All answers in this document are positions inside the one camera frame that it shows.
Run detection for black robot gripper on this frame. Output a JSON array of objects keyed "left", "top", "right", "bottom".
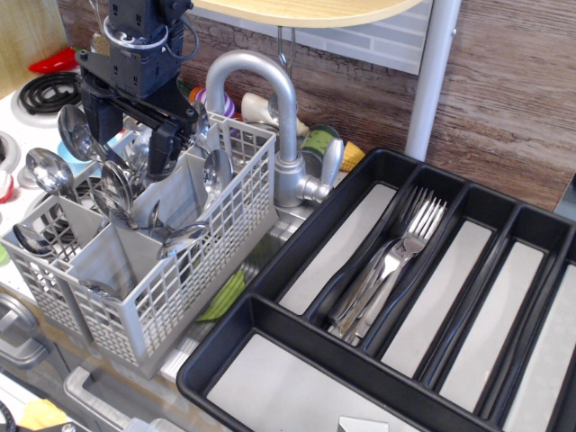
[{"left": 76, "top": 16, "right": 198, "bottom": 181}]

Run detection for silver fork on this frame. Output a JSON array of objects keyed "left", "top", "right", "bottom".
[{"left": 127, "top": 153, "right": 149, "bottom": 189}]

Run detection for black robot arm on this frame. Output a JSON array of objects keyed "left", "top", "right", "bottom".
[{"left": 76, "top": 1, "right": 198, "bottom": 182}]

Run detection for silver spoon middle basket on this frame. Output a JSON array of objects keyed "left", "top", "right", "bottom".
[{"left": 92, "top": 161, "right": 139, "bottom": 230}]

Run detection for grey plastic cutlery basket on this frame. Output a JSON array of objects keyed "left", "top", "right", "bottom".
[{"left": 1, "top": 114, "right": 277, "bottom": 378}]

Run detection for black cutlery tray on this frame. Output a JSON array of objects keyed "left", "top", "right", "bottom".
[{"left": 176, "top": 149, "right": 575, "bottom": 431}]

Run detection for large silver spoon upper left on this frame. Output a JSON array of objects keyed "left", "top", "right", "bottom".
[{"left": 58, "top": 104, "right": 128, "bottom": 169}]

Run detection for silver spoon back right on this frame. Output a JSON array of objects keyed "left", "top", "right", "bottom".
[{"left": 192, "top": 100, "right": 210, "bottom": 153}]

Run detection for light blue toy bowl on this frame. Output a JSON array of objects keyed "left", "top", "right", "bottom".
[{"left": 57, "top": 141, "right": 98, "bottom": 176}]

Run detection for silver spoon right compartment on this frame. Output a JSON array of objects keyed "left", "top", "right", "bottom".
[{"left": 202, "top": 148, "right": 233, "bottom": 211}]

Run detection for purple striped toy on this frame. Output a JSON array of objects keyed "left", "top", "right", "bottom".
[{"left": 194, "top": 87, "right": 236, "bottom": 117}]

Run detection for silver spoon far left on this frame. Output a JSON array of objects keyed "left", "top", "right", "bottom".
[{"left": 25, "top": 148, "right": 78, "bottom": 203}]

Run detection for red toy chili pepper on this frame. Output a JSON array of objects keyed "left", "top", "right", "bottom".
[{"left": 28, "top": 47, "right": 77, "bottom": 75}]

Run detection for black stove burner coil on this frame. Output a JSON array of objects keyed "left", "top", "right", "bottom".
[{"left": 18, "top": 72, "right": 81, "bottom": 115}]

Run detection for silver spoon front tilted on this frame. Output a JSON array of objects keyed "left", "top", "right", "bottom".
[{"left": 157, "top": 221, "right": 209, "bottom": 260}]

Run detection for silver spoon low left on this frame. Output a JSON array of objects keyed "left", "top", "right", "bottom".
[{"left": 13, "top": 223, "right": 58, "bottom": 258}]

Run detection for silver toy faucet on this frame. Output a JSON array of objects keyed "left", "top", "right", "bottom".
[{"left": 205, "top": 49, "right": 345, "bottom": 208}]

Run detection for green toy can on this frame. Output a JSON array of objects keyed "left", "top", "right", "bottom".
[{"left": 301, "top": 124, "right": 340, "bottom": 164}]

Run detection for green toy leaf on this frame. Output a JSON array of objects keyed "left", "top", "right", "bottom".
[{"left": 197, "top": 269, "right": 246, "bottom": 322}]

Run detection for toy corn cob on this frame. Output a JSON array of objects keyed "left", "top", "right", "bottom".
[{"left": 339, "top": 141, "right": 365, "bottom": 172}]

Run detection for stack of silver forks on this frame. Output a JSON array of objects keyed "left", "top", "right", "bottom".
[{"left": 328, "top": 187, "right": 447, "bottom": 344}]

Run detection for white metal pole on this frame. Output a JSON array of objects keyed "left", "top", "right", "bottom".
[{"left": 404, "top": 0, "right": 462, "bottom": 161}]

